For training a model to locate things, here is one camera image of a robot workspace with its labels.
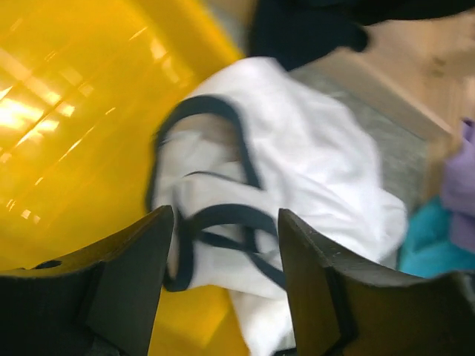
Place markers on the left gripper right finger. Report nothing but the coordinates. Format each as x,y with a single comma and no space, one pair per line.
343,304

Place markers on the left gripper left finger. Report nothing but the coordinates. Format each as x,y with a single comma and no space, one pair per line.
108,290

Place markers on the white tank top navy trim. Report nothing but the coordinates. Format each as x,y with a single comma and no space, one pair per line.
244,144

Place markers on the black tank top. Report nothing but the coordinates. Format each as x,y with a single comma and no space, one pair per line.
296,33

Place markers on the turquoise t-shirt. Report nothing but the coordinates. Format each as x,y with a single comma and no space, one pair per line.
427,250

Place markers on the purple t-shirt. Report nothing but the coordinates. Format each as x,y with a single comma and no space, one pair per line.
458,189

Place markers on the yellow plastic tray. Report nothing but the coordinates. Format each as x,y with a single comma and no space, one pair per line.
84,87

